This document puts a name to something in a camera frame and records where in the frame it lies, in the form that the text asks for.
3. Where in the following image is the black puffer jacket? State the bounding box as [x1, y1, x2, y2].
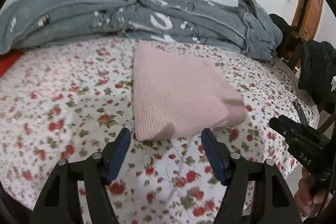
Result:
[298, 40, 336, 105]

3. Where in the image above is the grey floral blanket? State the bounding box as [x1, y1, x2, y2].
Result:
[1, 0, 282, 60]

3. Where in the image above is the red pillow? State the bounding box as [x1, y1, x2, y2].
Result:
[0, 50, 24, 77]

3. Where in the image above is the floral bed sheet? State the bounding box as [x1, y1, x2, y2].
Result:
[1, 37, 319, 223]

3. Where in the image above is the pink knit sweater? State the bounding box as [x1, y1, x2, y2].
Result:
[133, 42, 246, 141]

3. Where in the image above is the person's right hand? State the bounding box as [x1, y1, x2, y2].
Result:
[294, 167, 326, 218]

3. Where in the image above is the black garment on chair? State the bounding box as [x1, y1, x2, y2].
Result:
[269, 14, 300, 60]

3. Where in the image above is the wooden door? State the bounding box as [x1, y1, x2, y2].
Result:
[291, 0, 323, 41]

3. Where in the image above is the black smartphone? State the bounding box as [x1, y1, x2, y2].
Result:
[292, 101, 309, 125]

